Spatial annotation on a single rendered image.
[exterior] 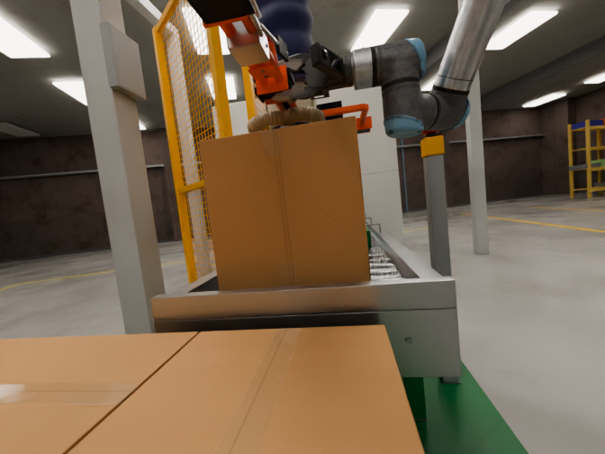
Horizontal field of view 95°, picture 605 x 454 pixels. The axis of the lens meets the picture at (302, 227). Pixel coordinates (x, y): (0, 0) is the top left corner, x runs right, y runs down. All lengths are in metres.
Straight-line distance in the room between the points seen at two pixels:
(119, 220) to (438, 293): 1.52
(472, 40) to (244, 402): 0.83
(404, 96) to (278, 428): 0.68
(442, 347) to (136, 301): 1.48
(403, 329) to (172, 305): 0.54
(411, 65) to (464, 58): 0.12
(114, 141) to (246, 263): 1.18
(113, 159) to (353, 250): 1.37
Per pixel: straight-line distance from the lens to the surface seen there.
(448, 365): 0.72
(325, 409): 0.41
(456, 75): 0.83
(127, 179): 1.69
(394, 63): 0.78
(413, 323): 0.67
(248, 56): 0.63
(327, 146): 0.69
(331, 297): 0.63
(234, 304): 0.69
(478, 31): 0.83
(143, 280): 1.71
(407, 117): 0.74
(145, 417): 0.48
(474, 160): 3.72
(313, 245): 0.69
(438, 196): 1.21
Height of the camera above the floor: 0.80
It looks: 5 degrees down
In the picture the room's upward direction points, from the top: 6 degrees counter-clockwise
